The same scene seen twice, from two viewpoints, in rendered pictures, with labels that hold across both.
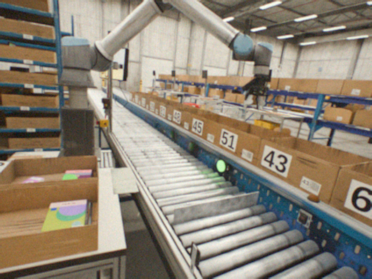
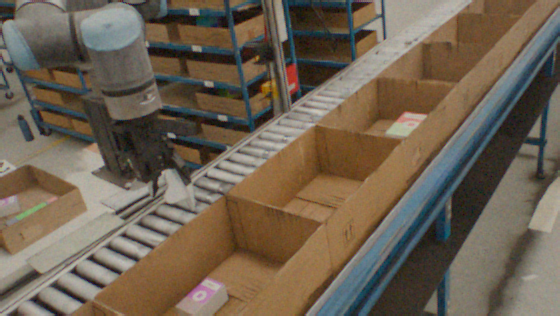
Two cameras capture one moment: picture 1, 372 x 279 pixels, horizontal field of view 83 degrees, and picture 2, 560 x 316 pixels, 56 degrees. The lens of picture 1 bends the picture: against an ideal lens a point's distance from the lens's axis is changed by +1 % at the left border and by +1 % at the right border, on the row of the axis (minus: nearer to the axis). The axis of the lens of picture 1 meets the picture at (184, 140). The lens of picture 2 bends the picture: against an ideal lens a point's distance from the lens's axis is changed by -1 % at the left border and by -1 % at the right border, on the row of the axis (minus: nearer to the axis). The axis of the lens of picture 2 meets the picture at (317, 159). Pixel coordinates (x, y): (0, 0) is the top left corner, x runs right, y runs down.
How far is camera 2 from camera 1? 1.83 m
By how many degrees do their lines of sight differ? 61
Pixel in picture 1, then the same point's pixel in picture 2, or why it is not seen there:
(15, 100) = (190, 35)
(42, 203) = not seen: outside the picture
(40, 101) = (213, 36)
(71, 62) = not seen: hidden behind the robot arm
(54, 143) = (241, 109)
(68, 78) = not seen: hidden behind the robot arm
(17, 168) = (32, 175)
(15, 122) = (196, 69)
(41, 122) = (221, 72)
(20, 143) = (206, 101)
